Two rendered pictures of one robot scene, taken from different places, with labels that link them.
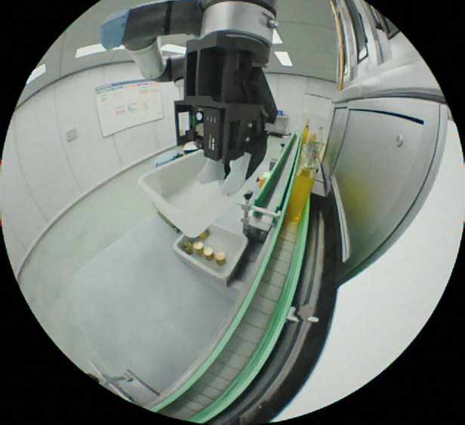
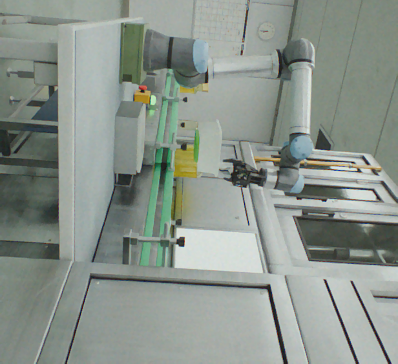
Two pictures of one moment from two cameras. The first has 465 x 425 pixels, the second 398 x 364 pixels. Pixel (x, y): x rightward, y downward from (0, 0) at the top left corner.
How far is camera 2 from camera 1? 1.66 m
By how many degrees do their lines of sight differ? 65
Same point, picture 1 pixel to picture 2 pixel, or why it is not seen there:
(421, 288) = (221, 243)
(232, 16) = (269, 185)
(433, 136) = (247, 229)
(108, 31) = (296, 155)
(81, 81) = not seen: outside the picture
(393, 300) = (210, 241)
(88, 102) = not seen: outside the picture
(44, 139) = not seen: outside the picture
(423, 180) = (234, 229)
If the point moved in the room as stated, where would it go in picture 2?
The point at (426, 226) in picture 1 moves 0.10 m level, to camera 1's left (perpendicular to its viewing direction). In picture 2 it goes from (227, 235) to (230, 222)
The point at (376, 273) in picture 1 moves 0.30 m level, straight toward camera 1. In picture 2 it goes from (202, 233) to (210, 196)
